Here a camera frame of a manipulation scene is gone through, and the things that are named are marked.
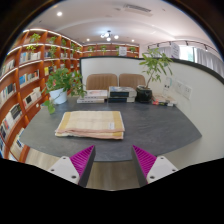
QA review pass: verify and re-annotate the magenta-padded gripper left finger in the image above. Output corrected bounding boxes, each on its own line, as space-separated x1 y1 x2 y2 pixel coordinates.
47 144 97 188

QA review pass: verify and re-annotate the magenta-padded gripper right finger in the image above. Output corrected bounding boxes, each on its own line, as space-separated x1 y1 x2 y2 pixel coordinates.
130 144 179 188

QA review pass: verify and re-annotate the yellow cream striped towel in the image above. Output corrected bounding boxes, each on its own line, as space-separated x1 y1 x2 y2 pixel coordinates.
54 110 126 140

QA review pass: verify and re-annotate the red book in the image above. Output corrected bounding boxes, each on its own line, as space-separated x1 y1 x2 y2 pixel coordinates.
152 100 175 108

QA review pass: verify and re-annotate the tan cover book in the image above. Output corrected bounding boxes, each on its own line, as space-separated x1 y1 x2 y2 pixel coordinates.
153 94 178 105

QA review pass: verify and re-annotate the white thick book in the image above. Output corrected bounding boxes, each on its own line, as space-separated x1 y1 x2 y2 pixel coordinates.
76 97 106 104

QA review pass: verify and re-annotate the leafy plant in white pot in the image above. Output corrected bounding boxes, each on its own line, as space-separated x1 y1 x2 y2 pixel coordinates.
41 68 88 115

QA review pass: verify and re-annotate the small tree in black pot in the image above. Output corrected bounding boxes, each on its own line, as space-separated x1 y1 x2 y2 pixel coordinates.
135 47 174 104

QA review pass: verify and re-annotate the dark thick book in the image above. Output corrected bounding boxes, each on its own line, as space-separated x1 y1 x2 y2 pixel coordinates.
107 96 137 104

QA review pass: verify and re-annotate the white picture book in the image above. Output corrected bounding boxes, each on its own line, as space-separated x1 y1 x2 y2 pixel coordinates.
83 89 109 100

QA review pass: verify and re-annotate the clear standing paper sign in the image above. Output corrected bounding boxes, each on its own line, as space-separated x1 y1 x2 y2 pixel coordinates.
162 77 174 98

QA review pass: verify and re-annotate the dark blue cover book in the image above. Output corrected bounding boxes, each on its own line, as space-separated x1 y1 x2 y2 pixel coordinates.
108 86 138 99

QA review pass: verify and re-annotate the tan upholstered chair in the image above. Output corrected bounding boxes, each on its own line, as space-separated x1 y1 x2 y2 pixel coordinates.
118 73 147 90
85 73 119 91

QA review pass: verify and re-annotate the orange wooden bookshelf unit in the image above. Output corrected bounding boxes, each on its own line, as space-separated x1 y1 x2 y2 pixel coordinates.
0 28 84 162

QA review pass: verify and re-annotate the white hanging sign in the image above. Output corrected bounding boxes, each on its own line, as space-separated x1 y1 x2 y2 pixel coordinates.
170 42 181 60

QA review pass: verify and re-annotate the white curtain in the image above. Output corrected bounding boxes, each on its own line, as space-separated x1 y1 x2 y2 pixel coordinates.
194 46 224 78

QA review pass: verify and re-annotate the white framed sign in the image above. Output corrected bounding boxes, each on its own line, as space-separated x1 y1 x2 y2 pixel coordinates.
118 45 128 57

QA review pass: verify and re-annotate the long orange shelf with plants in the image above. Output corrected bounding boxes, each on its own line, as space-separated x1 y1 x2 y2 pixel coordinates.
82 42 140 58

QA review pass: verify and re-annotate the multi-bulb ceiling lamp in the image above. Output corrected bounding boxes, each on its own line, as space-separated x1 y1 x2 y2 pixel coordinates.
100 30 116 42

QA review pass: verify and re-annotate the ceiling air vent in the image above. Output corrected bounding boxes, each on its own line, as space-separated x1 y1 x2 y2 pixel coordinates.
123 3 154 17

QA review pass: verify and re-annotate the white wall socket plate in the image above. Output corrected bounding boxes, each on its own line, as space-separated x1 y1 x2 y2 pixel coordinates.
182 84 193 100
174 80 184 95

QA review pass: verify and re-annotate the black track light rail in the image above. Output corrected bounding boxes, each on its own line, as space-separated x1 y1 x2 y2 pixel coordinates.
147 39 214 52

